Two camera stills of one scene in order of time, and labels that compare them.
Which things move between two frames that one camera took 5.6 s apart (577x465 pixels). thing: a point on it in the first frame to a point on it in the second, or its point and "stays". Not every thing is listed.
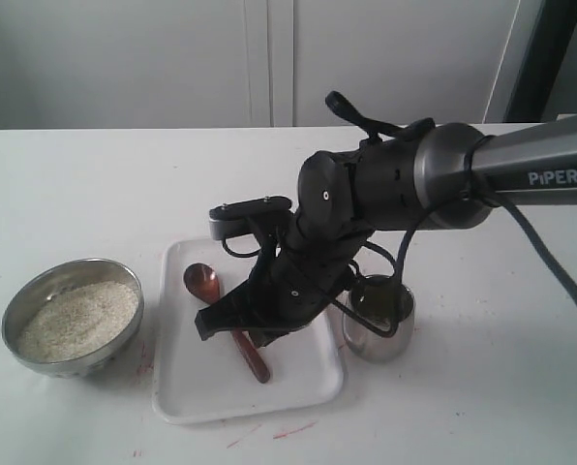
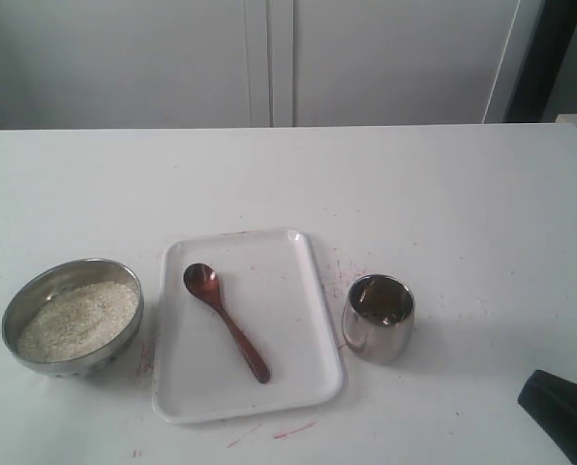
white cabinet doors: [165, 64] stays
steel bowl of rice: [71, 319] stays
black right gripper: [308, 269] to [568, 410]
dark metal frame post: [543, 59] stays
